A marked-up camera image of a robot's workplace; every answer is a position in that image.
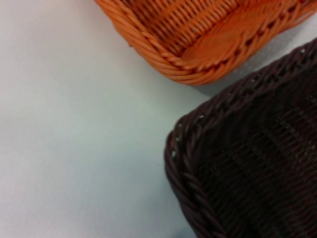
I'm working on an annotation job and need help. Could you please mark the dark brown woven basket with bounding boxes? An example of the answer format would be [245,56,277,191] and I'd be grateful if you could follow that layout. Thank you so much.
[163,38,317,238]

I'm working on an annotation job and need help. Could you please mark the orange woven plastic basket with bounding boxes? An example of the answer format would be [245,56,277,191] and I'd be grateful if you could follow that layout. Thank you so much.
[94,0,317,86]

